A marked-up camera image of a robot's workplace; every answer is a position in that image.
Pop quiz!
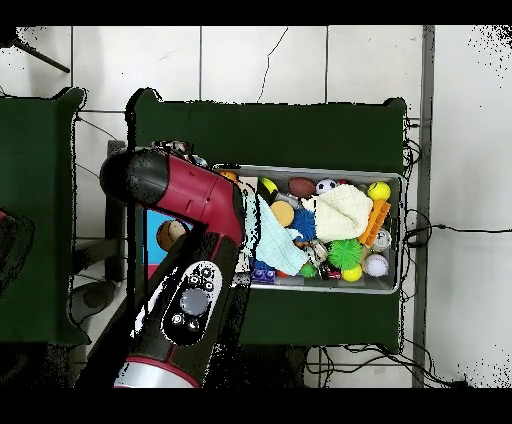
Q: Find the wooden box with three holes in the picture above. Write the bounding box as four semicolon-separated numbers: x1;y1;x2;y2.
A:
142;207;194;281

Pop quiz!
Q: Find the shallow clear plastic bin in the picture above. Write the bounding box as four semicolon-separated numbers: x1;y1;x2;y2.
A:
213;163;404;295

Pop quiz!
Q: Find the light blue waffle cloth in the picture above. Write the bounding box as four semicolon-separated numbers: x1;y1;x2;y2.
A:
245;191;310;276

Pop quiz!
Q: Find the blue spiky rubber ball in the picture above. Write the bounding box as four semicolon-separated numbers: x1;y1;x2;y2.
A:
289;207;318;243

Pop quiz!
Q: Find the small brown football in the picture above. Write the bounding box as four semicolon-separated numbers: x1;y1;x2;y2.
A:
287;176;317;199

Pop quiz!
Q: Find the small black white soccer ball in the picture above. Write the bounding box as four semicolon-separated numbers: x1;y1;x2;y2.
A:
315;178;340;196

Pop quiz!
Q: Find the cream waffle cloth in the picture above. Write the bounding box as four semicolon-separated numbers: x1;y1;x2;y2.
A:
301;184;374;243

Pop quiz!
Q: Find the green spiky rubber ball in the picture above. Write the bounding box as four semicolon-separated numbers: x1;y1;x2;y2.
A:
327;238;364;271

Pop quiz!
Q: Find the dark green tablecloth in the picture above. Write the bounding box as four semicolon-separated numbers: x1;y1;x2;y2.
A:
0;87;91;347
125;87;408;353

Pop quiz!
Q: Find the orange notched foam block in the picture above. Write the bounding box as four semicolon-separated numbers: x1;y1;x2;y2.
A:
357;199;392;247

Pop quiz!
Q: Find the yellow tennis ball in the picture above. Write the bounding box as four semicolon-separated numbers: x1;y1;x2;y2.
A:
366;180;392;202

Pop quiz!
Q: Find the white baseball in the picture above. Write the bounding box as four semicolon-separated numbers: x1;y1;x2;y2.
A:
362;253;390;278

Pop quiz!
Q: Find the black metal stand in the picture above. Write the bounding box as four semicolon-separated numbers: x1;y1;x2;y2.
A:
71;139;129;283

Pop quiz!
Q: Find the dark grey rounded object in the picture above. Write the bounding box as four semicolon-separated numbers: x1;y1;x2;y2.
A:
69;279;121;325

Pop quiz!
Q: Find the black tripod leg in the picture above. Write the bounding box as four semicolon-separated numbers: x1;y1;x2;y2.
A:
0;27;72;74

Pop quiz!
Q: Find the black cable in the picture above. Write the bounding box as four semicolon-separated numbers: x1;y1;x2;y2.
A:
403;207;512;249

